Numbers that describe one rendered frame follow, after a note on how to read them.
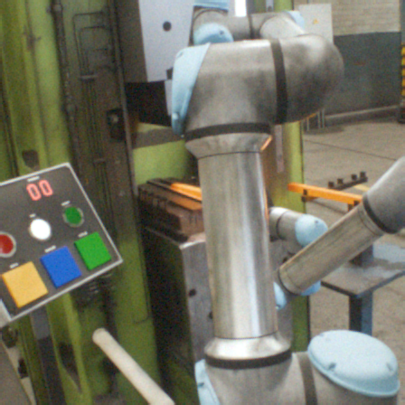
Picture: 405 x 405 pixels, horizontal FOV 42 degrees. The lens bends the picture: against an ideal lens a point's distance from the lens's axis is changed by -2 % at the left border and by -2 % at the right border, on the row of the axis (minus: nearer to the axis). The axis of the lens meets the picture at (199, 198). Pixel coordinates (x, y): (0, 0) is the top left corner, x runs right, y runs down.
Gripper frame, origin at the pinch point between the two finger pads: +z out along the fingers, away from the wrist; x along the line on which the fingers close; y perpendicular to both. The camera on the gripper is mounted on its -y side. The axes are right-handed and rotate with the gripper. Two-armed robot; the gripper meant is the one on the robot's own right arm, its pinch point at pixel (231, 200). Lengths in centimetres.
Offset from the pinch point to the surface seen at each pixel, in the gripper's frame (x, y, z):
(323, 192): 34.5, 5.4, 0.1
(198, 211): -6.0, 3.3, 8.9
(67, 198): -45.8, -11.4, -0.3
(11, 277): -65, -2, -16
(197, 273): -11.8, 19.5, 3.2
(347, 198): 35.4, 6.0, -9.7
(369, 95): 631, 54, 523
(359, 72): 612, 14, 525
